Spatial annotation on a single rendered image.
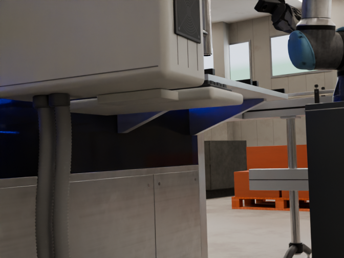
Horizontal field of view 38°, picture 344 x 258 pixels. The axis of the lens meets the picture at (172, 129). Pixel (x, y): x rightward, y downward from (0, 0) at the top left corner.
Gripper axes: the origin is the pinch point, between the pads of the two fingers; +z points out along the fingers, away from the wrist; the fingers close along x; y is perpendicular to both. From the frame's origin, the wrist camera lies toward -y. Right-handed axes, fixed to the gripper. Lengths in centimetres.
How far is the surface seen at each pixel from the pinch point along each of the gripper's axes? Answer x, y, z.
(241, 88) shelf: 21.3, -11.8, 11.3
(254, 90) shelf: 23.1, -2.7, 5.7
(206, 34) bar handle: -2, -49, 39
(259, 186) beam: 103, 78, -44
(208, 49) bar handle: 0, -47, 40
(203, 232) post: 96, 19, 5
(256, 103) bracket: 35.7, 13.6, -9.6
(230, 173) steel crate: 333, 324, -352
